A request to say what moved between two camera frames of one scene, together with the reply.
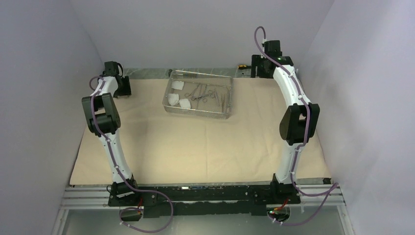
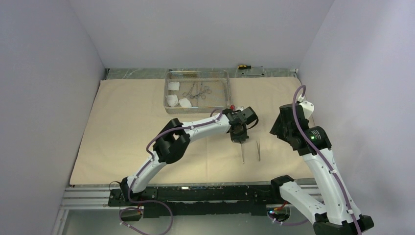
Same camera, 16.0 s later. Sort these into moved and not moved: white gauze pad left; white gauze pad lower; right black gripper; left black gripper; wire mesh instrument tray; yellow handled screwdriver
Moved: right black gripper; left black gripper
Not moved: yellow handled screwdriver; wire mesh instrument tray; white gauze pad left; white gauze pad lower
